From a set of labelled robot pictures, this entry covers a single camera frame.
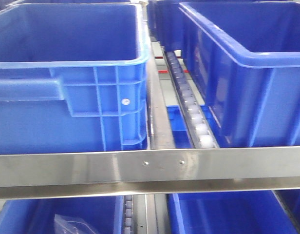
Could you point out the steel front shelf beam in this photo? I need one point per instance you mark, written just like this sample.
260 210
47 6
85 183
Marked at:
148 172

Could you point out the blue crate below rollers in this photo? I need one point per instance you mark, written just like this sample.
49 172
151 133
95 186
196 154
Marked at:
179 129

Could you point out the white roller track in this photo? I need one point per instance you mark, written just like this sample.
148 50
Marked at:
186 99

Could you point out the large blue crate left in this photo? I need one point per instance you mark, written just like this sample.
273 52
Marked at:
72 78

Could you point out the large blue crate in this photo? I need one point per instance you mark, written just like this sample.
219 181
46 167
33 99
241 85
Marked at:
72 78
245 60

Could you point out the lower roller track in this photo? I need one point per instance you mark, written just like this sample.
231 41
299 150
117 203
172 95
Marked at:
128 214

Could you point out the lower blue crate left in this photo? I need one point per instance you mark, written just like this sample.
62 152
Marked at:
37 216

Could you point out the large blue crate right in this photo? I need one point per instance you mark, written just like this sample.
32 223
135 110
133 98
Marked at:
245 60

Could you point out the lower blue crate right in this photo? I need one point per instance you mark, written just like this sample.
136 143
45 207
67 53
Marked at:
251 212

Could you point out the clear plastic bag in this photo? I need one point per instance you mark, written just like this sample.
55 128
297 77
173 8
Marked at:
72 225

